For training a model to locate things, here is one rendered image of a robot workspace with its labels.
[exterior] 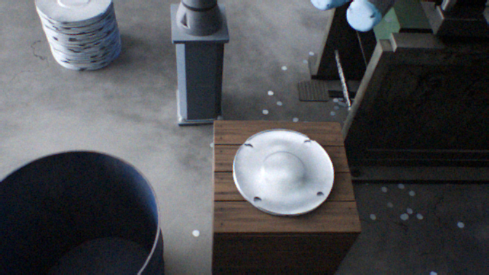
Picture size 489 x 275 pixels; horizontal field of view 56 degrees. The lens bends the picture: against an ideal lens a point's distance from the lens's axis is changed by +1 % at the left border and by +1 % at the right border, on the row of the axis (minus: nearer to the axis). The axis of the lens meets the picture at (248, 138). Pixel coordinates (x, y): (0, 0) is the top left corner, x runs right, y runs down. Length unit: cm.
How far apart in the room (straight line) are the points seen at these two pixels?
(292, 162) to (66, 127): 96
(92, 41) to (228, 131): 82
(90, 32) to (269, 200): 107
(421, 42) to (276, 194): 58
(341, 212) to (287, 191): 16
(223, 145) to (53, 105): 86
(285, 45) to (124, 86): 77
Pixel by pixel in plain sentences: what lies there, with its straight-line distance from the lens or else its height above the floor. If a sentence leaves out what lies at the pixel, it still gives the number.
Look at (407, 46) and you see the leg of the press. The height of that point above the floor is 64.
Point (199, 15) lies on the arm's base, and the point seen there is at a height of 52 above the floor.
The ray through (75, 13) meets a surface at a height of 26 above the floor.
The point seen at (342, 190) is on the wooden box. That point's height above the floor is 35.
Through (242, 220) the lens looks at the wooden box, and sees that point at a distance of 126.
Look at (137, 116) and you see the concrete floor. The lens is 191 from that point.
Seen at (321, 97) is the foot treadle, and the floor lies 16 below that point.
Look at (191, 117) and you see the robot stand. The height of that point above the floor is 4.
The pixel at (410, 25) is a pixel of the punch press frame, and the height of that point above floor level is 64.
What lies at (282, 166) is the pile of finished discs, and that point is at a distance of 134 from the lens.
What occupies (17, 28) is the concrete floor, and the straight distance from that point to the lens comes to 239.
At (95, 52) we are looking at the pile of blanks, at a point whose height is 9.
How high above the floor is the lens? 147
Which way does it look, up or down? 53 degrees down
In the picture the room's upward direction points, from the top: 8 degrees clockwise
